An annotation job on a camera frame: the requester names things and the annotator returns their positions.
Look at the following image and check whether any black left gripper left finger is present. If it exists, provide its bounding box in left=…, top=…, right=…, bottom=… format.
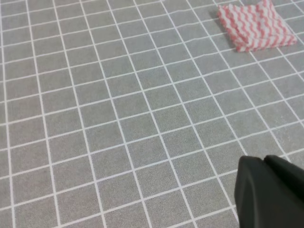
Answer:
left=234, top=156, right=304, bottom=228

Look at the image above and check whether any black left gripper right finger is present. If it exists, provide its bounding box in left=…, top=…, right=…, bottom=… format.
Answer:
left=264, top=155, right=304, bottom=208

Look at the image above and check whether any pink white wavy towel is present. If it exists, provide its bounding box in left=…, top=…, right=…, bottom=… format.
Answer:
left=218, top=0, right=297, bottom=52

